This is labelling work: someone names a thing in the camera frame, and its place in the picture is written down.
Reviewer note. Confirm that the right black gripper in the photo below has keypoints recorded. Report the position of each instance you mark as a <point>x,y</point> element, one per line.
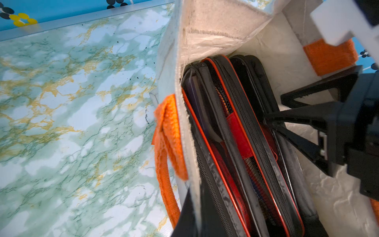
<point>344,132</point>

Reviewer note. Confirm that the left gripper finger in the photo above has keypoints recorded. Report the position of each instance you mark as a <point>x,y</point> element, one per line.
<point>212,211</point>

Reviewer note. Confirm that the black ping pong case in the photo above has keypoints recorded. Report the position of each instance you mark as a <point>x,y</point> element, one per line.
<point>218,156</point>
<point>237,133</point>

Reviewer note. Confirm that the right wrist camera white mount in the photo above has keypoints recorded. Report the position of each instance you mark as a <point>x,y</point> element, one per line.
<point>339,21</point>

